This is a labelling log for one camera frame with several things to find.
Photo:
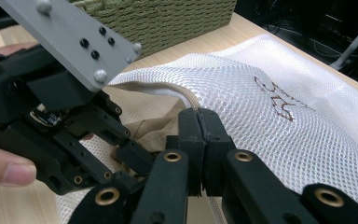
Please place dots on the white desk leg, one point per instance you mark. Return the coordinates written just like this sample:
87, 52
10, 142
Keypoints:
357, 40

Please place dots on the white mesh laundry bag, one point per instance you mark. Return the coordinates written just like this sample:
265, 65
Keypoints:
261, 140

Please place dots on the green woven basket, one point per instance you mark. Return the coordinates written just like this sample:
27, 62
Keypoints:
167, 25

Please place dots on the beige pants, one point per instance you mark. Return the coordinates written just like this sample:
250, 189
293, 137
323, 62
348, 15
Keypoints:
149, 130

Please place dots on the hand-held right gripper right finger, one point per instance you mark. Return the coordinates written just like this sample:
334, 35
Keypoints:
248, 186

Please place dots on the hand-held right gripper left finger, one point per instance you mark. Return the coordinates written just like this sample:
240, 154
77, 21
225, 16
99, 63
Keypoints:
171, 180

